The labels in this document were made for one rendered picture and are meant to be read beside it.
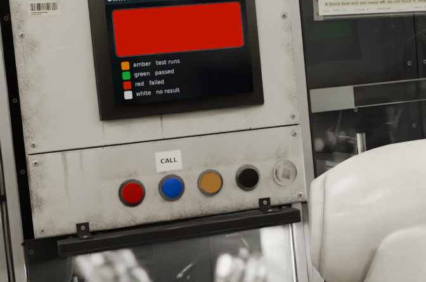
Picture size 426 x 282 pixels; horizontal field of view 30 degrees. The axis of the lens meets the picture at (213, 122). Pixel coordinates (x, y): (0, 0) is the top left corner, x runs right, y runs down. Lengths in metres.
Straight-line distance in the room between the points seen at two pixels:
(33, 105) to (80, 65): 0.09
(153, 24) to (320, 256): 0.54
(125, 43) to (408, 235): 0.58
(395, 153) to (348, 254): 0.10
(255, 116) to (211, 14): 0.17
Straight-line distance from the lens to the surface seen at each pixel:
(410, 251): 0.71
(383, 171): 0.72
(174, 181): 1.18
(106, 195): 1.18
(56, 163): 1.16
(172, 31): 1.17
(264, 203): 1.23
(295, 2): 1.26
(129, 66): 1.15
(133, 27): 1.15
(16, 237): 1.18
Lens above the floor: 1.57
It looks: 3 degrees down
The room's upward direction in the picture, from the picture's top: 5 degrees counter-clockwise
